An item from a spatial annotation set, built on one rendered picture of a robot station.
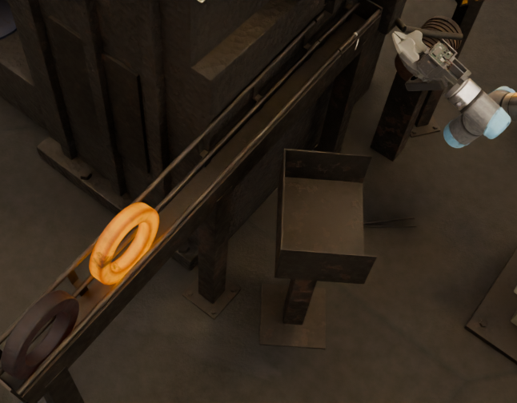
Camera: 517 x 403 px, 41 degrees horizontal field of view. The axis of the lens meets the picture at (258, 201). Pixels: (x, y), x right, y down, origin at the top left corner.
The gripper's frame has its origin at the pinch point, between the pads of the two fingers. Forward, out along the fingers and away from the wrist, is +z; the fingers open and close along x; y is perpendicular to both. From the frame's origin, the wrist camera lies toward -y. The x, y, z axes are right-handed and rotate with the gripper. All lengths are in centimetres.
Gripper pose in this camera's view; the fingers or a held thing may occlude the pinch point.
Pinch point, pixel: (395, 37)
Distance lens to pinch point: 185.3
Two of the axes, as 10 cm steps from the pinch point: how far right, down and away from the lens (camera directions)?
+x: -6.1, 6.5, -4.5
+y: 3.1, -3.3, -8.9
